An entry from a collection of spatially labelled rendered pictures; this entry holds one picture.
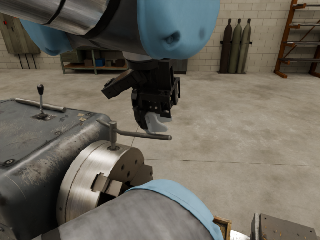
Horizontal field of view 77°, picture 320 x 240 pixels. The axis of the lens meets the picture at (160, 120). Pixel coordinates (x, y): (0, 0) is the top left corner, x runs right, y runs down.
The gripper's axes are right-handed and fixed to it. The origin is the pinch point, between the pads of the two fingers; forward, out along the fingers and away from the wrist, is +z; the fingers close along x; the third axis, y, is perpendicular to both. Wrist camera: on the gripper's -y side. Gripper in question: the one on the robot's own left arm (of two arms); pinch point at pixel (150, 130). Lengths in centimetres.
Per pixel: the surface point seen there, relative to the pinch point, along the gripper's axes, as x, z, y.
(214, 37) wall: 625, 219, -71
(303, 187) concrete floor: 116, 177, 100
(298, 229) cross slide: 5, 41, 44
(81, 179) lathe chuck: -12.7, 10.2, -16.6
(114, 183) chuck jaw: -10.3, 11.8, -8.2
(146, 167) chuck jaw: 5.0, 26.0, -7.9
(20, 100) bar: 13, 10, -69
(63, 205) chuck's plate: -19.1, 14.5, -20.0
